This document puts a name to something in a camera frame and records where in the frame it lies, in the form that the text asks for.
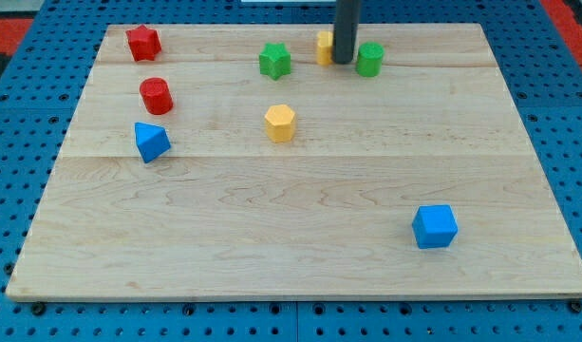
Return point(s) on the blue triangular prism block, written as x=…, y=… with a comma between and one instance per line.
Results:
x=151, y=141

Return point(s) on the green star block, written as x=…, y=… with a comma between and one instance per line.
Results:
x=274, y=60

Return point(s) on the yellow hexagon block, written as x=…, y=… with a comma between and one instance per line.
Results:
x=280, y=123

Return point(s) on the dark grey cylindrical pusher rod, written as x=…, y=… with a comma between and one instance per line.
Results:
x=345, y=27

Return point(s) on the yellow heart block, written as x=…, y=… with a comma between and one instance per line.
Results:
x=324, y=40

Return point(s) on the red cylinder block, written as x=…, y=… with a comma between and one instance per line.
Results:
x=156, y=96

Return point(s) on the green cylinder block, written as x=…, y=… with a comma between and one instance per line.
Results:
x=370, y=59

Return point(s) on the blue cube block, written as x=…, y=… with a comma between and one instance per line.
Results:
x=434, y=226

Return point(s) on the red star block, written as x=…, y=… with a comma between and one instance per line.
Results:
x=144, y=43

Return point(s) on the light wooden board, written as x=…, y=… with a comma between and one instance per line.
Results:
x=228, y=215

